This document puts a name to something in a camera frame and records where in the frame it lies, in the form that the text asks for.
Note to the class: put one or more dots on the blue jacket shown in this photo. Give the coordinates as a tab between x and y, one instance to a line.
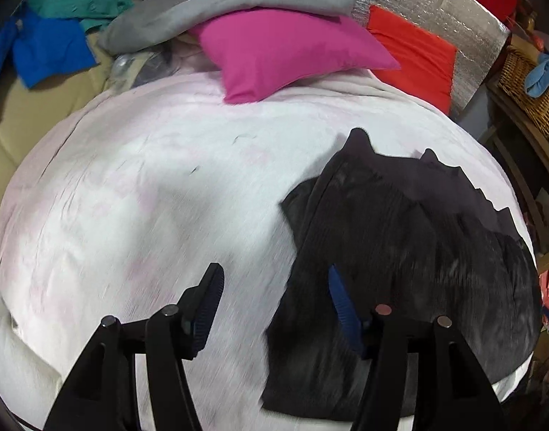
43	47

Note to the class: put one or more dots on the silver foil insulation panel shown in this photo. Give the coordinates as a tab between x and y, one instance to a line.
478	36

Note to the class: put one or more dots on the beige sofa cushion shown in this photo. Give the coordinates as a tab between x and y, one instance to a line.
27	115

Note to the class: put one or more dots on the orange-red square pillow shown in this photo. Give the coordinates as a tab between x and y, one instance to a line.
426	60

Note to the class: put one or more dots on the grey folded garment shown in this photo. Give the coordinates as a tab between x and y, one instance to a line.
152	22

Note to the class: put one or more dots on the light blue cloth in basket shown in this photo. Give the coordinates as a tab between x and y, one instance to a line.
537	80

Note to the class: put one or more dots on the magenta pillow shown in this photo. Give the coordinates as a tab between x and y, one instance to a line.
262	51

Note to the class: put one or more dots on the white pink bed blanket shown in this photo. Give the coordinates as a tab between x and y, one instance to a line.
123	205

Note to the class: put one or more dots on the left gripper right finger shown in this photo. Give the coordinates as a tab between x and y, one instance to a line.
453	391

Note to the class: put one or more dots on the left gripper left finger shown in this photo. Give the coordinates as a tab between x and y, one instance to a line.
100	392

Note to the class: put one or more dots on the black quilted jacket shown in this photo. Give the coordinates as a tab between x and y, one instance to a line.
411	234

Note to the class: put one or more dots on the wicker basket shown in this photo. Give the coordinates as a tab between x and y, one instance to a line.
511	80

